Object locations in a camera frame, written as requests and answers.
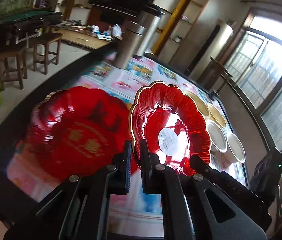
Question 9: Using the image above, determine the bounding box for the tall stainless steel thermos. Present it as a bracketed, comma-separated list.
[113, 4, 165, 69]

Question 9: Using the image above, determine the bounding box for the red plate with gold characters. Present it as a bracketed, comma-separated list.
[26, 86, 131, 181]

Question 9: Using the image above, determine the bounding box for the low wooden cabinet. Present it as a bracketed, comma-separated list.
[51, 27, 110, 50]

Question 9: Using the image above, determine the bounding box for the red flower-shaped plastic plate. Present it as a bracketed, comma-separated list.
[129, 81, 212, 176]

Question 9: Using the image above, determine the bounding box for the white paper bowl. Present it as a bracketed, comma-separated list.
[224, 132, 246, 163]
[206, 120, 228, 153]

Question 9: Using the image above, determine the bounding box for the beige plastic bowl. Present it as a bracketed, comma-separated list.
[207, 103, 226, 128]
[185, 90, 210, 118]

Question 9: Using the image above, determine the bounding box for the colourful printed tablecloth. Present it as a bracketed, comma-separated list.
[7, 54, 234, 237]

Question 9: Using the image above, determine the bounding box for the dark wooden chair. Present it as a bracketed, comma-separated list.
[197, 56, 232, 94]

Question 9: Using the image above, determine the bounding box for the green mahjong table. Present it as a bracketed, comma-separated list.
[0, 10, 62, 44]

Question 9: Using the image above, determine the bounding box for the white air conditioner column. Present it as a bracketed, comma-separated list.
[184, 20, 233, 81]

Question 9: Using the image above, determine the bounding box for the window with metal grille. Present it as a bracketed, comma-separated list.
[224, 15, 282, 213]

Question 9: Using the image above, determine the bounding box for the wooden stool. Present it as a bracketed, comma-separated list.
[0, 42, 27, 90]
[33, 33, 63, 75]

